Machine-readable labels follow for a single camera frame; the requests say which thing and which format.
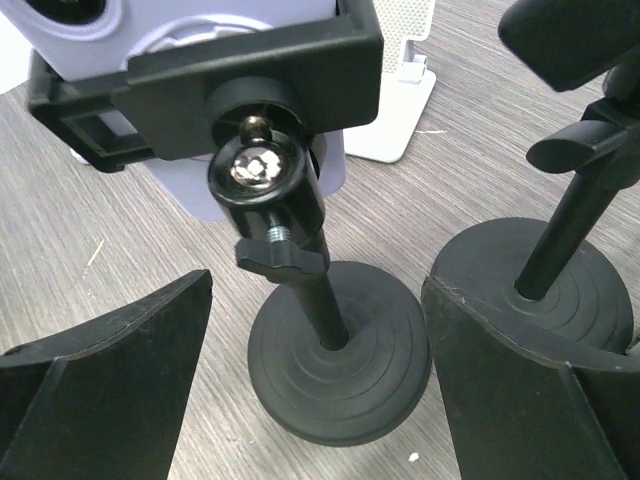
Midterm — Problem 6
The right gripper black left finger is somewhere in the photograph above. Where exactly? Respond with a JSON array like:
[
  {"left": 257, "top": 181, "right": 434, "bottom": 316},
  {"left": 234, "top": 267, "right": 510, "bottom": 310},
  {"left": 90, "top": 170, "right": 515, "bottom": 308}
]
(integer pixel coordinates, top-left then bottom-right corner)
[{"left": 1, "top": 270, "right": 212, "bottom": 479}]

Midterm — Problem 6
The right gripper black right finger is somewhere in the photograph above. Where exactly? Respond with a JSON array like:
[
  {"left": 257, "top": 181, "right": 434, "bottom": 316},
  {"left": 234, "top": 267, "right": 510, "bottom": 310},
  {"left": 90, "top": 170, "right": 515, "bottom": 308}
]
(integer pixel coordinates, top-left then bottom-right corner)
[{"left": 421, "top": 276, "right": 639, "bottom": 479}]

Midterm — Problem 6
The black round-base phone stand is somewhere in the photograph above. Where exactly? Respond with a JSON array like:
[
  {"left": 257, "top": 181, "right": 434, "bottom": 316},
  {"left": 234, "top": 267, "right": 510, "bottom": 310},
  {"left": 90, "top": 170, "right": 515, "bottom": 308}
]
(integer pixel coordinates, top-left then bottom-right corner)
[{"left": 431, "top": 1, "right": 639, "bottom": 354}]

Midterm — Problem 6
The lilac-case phone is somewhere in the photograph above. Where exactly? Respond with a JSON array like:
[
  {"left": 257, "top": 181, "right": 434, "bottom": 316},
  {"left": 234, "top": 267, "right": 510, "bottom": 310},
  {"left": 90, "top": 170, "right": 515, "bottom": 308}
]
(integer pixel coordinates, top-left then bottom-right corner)
[{"left": 1, "top": 1, "right": 346, "bottom": 222}]

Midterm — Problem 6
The white folding phone stand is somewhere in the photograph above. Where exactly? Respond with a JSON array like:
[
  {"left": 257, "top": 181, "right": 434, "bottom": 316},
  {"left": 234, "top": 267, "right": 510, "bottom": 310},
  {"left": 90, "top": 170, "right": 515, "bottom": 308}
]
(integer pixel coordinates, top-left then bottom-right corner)
[{"left": 344, "top": 0, "right": 436, "bottom": 164}]

